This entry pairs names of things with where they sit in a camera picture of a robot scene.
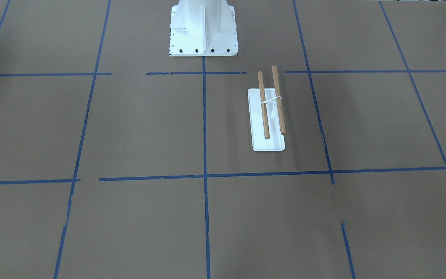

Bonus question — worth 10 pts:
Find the white towel rack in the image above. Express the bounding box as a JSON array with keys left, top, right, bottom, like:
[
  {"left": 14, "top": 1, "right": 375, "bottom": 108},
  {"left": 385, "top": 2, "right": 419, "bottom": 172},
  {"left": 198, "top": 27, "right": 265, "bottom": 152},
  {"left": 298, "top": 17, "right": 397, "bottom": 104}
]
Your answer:
[{"left": 247, "top": 65, "right": 286, "bottom": 152}]

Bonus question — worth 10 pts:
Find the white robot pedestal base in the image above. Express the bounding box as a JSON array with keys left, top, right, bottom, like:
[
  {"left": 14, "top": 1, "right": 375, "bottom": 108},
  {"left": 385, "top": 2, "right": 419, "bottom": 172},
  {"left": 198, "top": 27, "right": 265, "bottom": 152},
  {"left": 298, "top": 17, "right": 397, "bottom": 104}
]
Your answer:
[{"left": 169, "top": 0, "right": 239, "bottom": 57}]

